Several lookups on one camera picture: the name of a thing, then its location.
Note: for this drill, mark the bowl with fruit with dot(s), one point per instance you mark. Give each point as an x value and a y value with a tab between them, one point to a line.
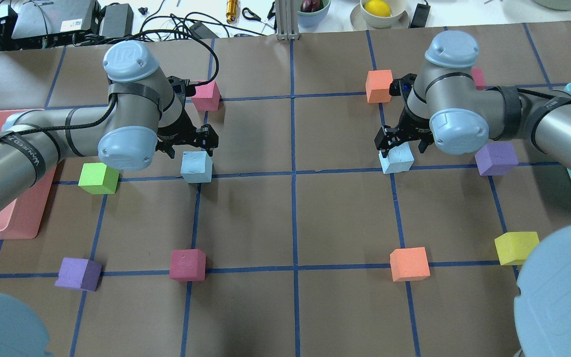
311	12

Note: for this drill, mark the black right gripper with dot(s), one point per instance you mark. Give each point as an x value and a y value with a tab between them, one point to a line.
411	127

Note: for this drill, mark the purple foam block right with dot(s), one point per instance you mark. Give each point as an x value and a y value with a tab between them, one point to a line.
496	159

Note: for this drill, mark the black power adapter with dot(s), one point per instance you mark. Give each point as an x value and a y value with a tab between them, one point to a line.
117	21

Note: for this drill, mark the black computer box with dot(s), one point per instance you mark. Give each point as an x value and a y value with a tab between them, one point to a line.
56	19

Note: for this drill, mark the pink foam block near left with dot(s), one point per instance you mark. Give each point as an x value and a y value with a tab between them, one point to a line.
188	265

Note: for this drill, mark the orange foam block far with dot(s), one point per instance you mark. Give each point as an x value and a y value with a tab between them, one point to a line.
377	86

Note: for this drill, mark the purple foam block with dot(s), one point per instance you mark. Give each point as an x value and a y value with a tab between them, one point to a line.
79	274
496	159

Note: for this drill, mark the yellow foam block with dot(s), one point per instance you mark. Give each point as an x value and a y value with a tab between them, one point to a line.
513	248

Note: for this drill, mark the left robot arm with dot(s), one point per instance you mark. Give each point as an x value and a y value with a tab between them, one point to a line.
145	114

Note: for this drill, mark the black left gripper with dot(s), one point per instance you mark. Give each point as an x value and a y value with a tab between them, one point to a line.
177	132

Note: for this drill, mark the purple foam block left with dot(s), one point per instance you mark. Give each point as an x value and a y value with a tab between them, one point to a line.
79	274

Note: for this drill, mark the light blue foam block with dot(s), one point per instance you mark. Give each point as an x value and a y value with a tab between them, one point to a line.
196	167
399	159

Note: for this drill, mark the bowl with lemon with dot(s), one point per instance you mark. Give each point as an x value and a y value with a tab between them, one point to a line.
379	14

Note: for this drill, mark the aluminium frame post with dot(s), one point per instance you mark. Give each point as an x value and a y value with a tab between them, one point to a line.
287	20

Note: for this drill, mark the brass cylinder tool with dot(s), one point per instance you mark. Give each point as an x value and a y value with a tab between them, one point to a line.
231	11

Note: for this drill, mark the orange foam block near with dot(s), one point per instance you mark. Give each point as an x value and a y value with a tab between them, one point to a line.
409	264

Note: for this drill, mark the pink plastic tray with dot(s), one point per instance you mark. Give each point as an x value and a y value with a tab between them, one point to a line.
21	219

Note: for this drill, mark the pink foam block far right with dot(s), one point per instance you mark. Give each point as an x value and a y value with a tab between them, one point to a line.
478	78

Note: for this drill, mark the black handled scissors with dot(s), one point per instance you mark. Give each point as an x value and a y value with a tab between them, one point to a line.
267	20

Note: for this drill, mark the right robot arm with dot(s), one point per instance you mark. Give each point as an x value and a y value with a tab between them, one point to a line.
443	107

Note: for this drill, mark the pink foam block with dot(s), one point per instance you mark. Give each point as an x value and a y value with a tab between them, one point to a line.
478	78
188	265
207	97

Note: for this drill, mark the green foam block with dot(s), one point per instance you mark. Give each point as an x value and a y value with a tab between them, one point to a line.
98	179

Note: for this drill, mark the orange foam block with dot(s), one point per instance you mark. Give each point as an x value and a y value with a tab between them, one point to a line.
377	86
409	264

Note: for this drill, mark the pink foam block far left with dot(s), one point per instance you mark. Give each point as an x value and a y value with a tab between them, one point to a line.
207	97

